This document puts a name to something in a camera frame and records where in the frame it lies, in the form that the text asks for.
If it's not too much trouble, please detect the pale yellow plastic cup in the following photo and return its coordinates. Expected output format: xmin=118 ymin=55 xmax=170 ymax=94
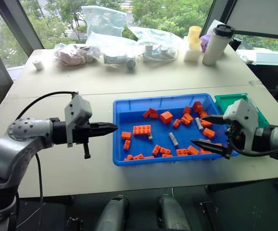
xmin=187 ymin=26 xmax=202 ymax=40
xmin=186 ymin=38 xmax=202 ymax=51

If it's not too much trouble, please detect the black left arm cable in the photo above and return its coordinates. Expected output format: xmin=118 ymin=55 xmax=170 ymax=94
xmin=15 ymin=91 xmax=79 ymax=231

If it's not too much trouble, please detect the plastic bag with white charger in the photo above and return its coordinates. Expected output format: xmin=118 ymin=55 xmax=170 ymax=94
xmin=128 ymin=26 xmax=182 ymax=64

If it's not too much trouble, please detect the grey board panel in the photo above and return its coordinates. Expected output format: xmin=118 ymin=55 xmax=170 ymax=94
xmin=224 ymin=0 xmax=278 ymax=40

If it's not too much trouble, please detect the black cup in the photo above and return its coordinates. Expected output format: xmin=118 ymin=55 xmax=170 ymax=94
xmin=229 ymin=36 xmax=243 ymax=51

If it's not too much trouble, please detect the plastic bag with pink items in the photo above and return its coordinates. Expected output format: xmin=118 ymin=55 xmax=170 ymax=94
xmin=53 ymin=42 xmax=101 ymax=67

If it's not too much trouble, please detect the dark rounded shape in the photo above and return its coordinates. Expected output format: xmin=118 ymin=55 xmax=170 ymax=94
xmin=155 ymin=193 xmax=193 ymax=231
xmin=92 ymin=194 xmax=130 ymax=231

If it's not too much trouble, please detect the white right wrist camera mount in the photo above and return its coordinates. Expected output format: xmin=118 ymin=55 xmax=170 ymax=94
xmin=222 ymin=98 xmax=260 ymax=154

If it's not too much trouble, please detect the white tumbler with black lid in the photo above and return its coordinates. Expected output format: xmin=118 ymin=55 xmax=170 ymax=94
xmin=202 ymin=24 xmax=236 ymax=66

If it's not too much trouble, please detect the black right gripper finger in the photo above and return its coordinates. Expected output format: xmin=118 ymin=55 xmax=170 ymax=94
xmin=201 ymin=115 xmax=227 ymax=125
xmin=190 ymin=138 xmax=229 ymax=158

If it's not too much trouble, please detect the orange studded toy brick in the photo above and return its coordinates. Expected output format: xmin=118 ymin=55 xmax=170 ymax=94
xmin=132 ymin=125 xmax=152 ymax=136

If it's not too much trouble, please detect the green plastic tray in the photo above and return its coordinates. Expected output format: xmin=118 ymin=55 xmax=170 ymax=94
xmin=214 ymin=93 xmax=270 ymax=128

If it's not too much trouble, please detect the blue plastic tray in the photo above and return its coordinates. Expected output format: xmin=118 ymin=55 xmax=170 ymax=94
xmin=112 ymin=93 xmax=241 ymax=167

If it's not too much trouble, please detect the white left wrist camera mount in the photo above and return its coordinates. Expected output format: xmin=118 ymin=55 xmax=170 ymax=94
xmin=64 ymin=94 xmax=93 ymax=148

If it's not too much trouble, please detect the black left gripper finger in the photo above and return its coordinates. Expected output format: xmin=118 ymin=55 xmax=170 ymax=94
xmin=90 ymin=122 xmax=119 ymax=130
xmin=90 ymin=127 xmax=119 ymax=136

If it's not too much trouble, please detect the empty clear plastic bag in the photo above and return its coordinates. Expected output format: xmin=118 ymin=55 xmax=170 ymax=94
xmin=81 ymin=5 xmax=128 ymax=39

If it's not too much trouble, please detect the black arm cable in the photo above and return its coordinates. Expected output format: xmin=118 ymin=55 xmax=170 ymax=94
xmin=227 ymin=134 xmax=278 ymax=157
xmin=15 ymin=91 xmax=79 ymax=231

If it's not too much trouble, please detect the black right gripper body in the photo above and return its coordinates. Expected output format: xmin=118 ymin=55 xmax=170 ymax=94
xmin=225 ymin=119 xmax=247 ymax=160

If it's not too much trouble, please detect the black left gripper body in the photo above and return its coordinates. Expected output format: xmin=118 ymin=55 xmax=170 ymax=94
xmin=72 ymin=121 xmax=99 ymax=160

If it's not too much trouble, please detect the black table leg bracket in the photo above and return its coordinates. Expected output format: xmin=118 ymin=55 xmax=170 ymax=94
xmin=198 ymin=200 xmax=219 ymax=231
xmin=65 ymin=216 xmax=85 ymax=231

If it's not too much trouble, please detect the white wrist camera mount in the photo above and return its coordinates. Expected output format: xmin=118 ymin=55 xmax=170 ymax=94
xmin=64 ymin=94 xmax=93 ymax=148
xmin=222 ymin=98 xmax=260 ymax=154

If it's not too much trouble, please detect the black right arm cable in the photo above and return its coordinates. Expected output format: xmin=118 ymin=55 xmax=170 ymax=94
xmin=227 ymin=134 xmax=278 ymax=157

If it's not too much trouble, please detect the small white cylinder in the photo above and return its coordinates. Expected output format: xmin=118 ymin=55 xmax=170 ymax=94
xmin=32 ymin=59 xmax=45 ymax=71

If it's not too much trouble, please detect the plastic bag with grey parts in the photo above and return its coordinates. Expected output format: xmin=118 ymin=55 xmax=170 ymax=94
xmin=85 ymin=32 xmax=140 ymax=71

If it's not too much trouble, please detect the dark window frame pillar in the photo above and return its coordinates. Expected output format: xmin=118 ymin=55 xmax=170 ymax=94
xmin=0 ymin=0 xmax=44 ymax=56

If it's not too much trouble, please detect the purple object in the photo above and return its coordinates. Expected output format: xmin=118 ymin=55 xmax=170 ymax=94
xmin=199 ymin=34 xmax=212 ymax=53

